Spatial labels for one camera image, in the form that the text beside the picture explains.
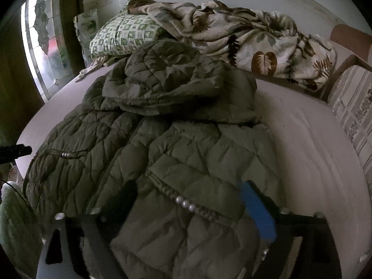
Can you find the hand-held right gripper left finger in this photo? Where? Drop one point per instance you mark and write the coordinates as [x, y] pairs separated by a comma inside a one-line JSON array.
[[128, 197]]

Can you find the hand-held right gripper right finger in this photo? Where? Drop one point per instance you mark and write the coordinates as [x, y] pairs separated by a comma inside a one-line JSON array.
[[257, 209]]

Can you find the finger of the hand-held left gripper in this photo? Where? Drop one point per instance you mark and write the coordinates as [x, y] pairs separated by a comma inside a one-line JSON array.
[[17, 151]]

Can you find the olive quilted puffer jacket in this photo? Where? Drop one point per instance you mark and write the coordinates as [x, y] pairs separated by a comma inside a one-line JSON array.
[[174, 151]]

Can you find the light green fluffy cloth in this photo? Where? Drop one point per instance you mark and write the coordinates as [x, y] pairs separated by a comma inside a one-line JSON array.
[[14, 223]]

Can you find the white mattress bed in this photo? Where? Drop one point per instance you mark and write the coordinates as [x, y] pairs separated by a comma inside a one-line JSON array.
[[305, 139]]

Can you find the patterned cloth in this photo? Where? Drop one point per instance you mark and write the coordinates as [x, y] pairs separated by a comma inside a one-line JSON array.
[[96, 65]]

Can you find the stained glass window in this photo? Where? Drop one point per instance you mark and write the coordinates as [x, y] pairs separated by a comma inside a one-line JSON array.
[[40, 35]]

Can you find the striped seat cushion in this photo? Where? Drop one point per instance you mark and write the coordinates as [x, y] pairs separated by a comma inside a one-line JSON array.
[[354, 107]]

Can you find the white leaf print pillow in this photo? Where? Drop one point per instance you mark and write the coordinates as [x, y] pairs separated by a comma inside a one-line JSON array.
[[87, 23]]

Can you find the green checkered pillow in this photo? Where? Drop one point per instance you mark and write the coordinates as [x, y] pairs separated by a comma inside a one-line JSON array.
[[125, 35]]

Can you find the leaf print blanket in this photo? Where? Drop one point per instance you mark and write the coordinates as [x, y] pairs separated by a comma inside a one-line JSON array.
[[261, 43]]

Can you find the brown wooden armchair frame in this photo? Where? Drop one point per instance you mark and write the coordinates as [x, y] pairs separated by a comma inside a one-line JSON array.
[[348, 39]]

